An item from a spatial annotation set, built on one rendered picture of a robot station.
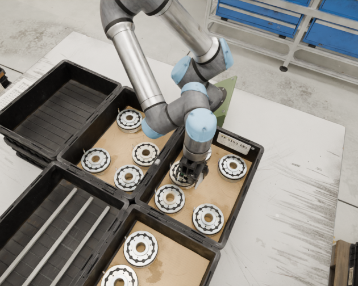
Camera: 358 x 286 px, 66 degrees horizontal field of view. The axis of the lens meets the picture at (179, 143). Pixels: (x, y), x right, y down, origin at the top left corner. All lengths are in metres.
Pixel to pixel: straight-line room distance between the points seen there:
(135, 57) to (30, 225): 0.62
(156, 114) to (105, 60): 0.87
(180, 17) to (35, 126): 0.69
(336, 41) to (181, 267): 2.26
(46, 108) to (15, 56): 1.78
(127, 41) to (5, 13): 2.81
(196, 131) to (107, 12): 0.46
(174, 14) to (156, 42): 1.98
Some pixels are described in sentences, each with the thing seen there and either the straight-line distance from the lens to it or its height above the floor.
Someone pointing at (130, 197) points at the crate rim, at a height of 0.93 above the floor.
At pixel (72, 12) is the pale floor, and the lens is 3.44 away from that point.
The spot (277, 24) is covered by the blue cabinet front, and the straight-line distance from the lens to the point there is 2.69.
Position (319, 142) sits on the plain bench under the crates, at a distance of 1.44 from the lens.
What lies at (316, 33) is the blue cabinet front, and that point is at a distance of 2.69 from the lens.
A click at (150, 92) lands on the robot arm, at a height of 1.13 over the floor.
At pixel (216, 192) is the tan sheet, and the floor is 0.83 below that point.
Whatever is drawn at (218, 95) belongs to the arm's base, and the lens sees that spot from 1.22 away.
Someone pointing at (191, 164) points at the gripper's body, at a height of 1.04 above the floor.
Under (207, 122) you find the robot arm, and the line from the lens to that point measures 0.67.
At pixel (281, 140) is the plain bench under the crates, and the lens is 1.37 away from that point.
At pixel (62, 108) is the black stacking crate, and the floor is 0.83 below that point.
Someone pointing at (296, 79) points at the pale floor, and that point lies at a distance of 2.85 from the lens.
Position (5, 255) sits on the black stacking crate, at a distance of 1.02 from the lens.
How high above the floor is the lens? 1.72
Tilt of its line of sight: 56 degrees down
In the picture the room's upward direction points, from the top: 7 degrees clockwise
